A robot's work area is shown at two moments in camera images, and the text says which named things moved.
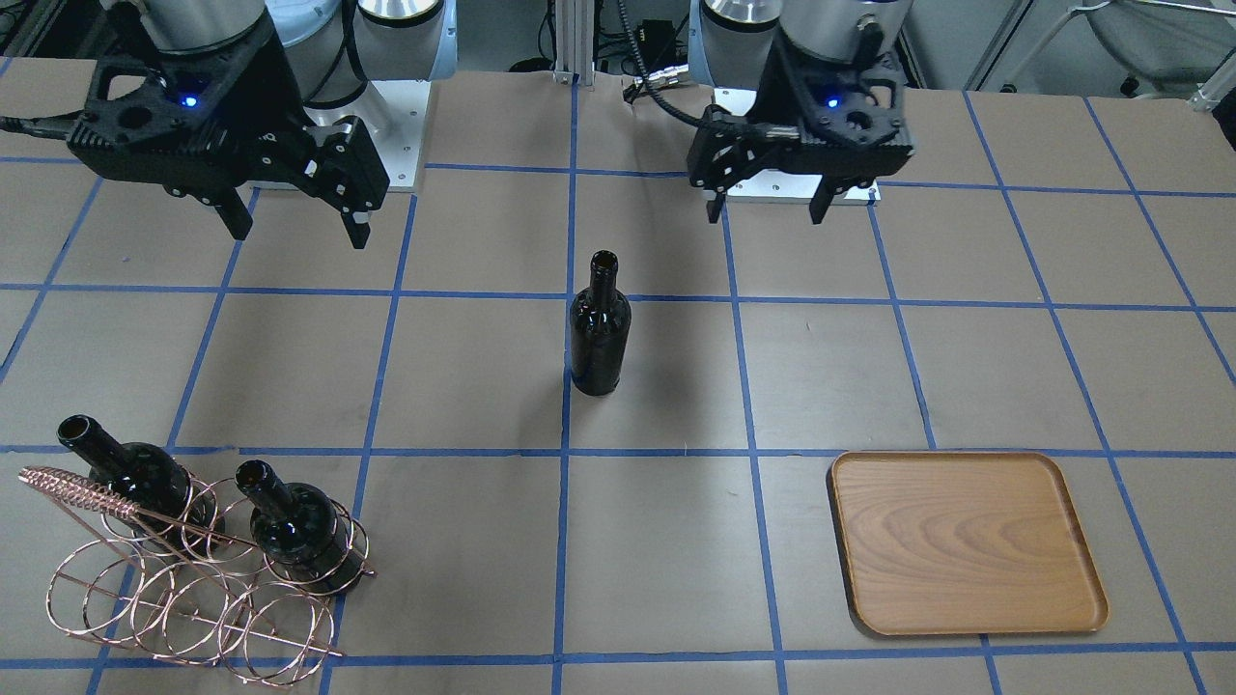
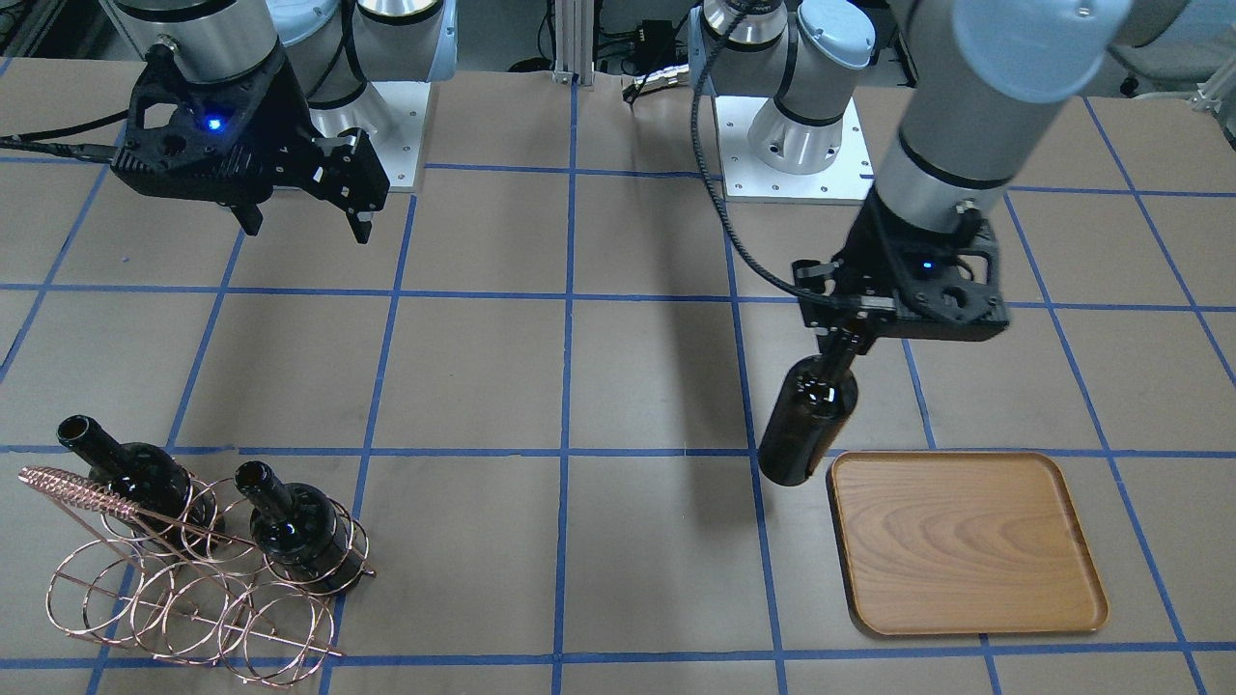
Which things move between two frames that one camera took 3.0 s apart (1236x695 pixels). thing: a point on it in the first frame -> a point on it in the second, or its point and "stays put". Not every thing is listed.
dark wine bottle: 151,481 stays put
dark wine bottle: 298,526 stays put
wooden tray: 962,542 stays put
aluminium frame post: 575,41 stays put
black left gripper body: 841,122 -> 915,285
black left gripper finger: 828,188 -> 855,344
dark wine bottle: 600,330 -> 812,402
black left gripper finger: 724,152 -> 836,348
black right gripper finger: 346,170 stays put
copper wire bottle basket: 197,579 stays put
